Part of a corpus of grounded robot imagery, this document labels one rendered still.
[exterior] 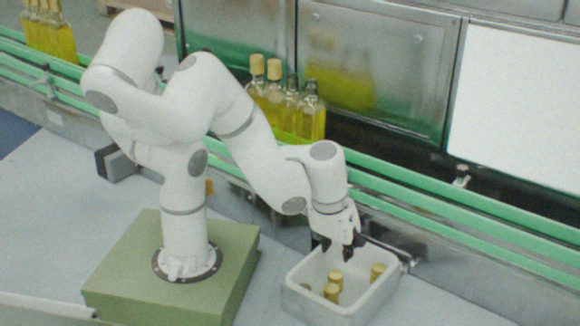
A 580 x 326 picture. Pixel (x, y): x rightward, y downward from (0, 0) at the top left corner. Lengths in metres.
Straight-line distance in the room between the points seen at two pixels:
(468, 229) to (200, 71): 0.70
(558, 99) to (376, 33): 0.43
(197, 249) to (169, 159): 0.23
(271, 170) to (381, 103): 0.58
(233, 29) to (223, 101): 0.87
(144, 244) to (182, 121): 0.58
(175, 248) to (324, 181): 0.37
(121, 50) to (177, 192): 0.37
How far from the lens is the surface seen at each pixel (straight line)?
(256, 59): 1.50
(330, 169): 1.05
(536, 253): 1.29
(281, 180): 0.98
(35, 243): 1.64
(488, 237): 1.32
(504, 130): 1.38
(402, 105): 1.46
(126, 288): 1.29
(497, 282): 1.34
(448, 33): 1.35
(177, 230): 1.23
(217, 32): 1.83
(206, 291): 1.26
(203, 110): 0.87
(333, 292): 1.28
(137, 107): 0.88
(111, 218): 1.66
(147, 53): 0.92
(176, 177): 1.15
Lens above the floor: 1.69
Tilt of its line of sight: 31 degrees down
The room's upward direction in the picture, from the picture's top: straight up
